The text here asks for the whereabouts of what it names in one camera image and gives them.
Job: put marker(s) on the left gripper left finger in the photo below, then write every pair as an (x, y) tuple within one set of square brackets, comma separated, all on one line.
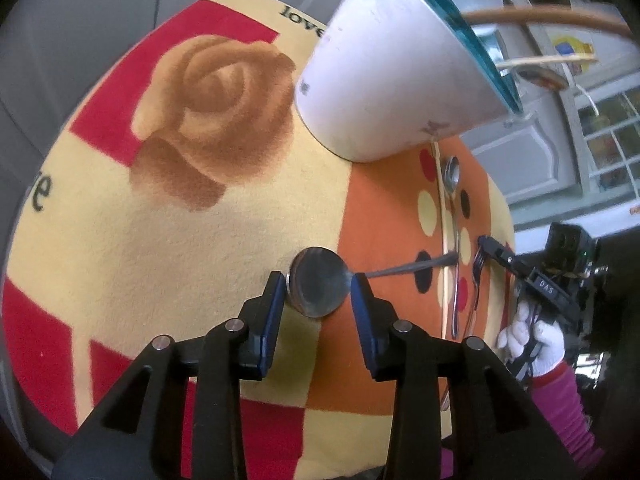
[(241, 348)]

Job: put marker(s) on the small steel teaspoon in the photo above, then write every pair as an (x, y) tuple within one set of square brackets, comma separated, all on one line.
[(451, 179)]

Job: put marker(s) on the steel fork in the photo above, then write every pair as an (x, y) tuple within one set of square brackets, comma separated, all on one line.
[(477, 270)]

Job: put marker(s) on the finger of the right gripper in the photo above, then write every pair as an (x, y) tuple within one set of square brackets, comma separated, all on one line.
[(493, 250)]

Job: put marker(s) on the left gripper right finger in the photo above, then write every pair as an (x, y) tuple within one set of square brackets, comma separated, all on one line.
[(396, 350)]

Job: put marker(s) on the white floral utensil holder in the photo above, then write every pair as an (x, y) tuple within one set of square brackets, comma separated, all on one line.
[(389, 75)]

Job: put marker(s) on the grey cabinet door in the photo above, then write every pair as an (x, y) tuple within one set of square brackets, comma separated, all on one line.
[(527, 155)]

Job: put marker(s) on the yellow oil bottle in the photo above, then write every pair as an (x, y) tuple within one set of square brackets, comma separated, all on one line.
[(569, 44)]

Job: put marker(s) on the brown wooden chopstick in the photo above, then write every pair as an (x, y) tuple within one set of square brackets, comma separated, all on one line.
[(549, 14)]

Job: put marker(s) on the orange patterned table cloth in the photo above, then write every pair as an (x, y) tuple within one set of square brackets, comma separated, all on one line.
[(182, 180)]

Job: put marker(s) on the large steel spoon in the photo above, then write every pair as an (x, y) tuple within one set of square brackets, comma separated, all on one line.
[(319, 280)]

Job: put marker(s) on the white gloved right hand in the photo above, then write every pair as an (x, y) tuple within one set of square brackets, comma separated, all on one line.
[(527, 327)]

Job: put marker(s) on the pink sleeved right forearm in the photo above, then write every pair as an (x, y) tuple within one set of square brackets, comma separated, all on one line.
[(556, 396)]

